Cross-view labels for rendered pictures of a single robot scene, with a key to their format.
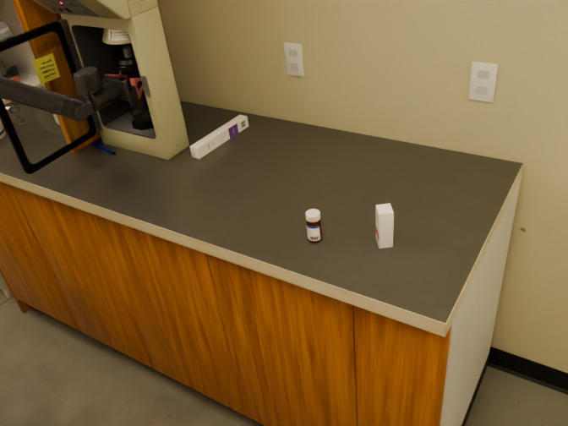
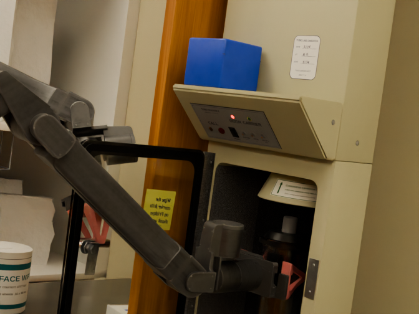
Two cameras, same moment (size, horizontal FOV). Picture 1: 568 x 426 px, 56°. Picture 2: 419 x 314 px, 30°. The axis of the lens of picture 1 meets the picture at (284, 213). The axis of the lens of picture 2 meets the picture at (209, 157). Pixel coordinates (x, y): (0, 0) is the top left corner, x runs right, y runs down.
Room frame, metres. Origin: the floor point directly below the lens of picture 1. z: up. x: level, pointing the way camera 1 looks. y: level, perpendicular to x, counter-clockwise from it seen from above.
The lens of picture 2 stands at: (0.24, 0.33, 1.46)
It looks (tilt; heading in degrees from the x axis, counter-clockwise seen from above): 3 degrees down; 10
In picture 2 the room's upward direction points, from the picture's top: 8 degrees clockwise
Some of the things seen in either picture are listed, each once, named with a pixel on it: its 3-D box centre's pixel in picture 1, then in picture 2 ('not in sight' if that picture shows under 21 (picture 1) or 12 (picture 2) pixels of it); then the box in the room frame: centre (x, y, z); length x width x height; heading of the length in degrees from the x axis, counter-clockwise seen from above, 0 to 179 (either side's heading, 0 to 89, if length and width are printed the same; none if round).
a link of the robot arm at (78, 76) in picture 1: (83, 91); (207, 253); (1.59, 0.56, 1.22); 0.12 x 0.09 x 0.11; 132
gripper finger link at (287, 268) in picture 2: (133, 84); (283, 276); (1.70, 0.43, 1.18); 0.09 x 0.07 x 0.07; 144
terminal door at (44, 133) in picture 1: (42, 98); (133, 250); (1.65, 0.71, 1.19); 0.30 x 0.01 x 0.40; 146
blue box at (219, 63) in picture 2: not in sight; (222, 65); (1.70, 0.60, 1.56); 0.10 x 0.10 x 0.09; 54
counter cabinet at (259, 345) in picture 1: (210, 260); not in sight; (1.65, 0.31, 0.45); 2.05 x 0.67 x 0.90; 54
